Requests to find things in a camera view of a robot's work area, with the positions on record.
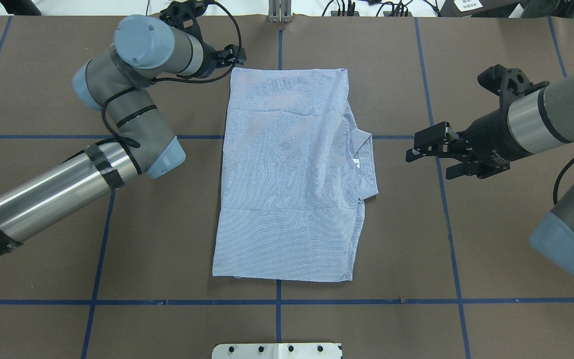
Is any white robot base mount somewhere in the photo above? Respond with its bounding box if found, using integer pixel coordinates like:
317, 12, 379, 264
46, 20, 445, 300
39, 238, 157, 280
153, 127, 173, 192
211, 343, 343, 359

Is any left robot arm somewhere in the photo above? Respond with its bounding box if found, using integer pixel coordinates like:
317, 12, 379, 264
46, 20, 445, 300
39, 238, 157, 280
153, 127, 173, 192
0, 0, 245, 257

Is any aluminium frame post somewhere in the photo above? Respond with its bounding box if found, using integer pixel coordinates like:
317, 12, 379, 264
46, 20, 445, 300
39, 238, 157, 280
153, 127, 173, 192
268, 0, 293, 23

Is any blue striped button shirt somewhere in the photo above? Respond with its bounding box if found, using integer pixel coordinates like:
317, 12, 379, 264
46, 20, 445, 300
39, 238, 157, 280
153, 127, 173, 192
212, 68, 379, 283

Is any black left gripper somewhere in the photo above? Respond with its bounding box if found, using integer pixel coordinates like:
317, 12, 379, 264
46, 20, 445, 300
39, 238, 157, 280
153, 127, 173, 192
159, 0, 247, 79

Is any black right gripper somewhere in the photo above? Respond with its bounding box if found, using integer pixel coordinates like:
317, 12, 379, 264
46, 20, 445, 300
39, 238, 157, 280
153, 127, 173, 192
406, 64, 550, 180

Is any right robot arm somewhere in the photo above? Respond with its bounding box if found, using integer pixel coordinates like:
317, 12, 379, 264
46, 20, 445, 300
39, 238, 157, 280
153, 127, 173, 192
406, 64, 574, 276

